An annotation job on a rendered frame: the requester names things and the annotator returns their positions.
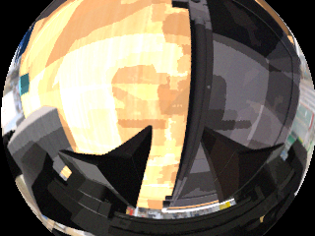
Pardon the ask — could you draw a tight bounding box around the small light blue block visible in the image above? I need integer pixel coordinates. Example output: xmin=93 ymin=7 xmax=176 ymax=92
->
xmin=19 ymin=72 xmax=31 ymax=95

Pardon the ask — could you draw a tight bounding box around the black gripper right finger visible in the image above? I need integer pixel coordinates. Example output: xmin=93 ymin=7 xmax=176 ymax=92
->
xmin=201 ymin=126 xmax=284 ymax=204

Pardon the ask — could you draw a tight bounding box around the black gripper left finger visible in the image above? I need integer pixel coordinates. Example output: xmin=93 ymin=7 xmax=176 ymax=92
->
xmin=58 ymin=125 xmax=153 ymax=208

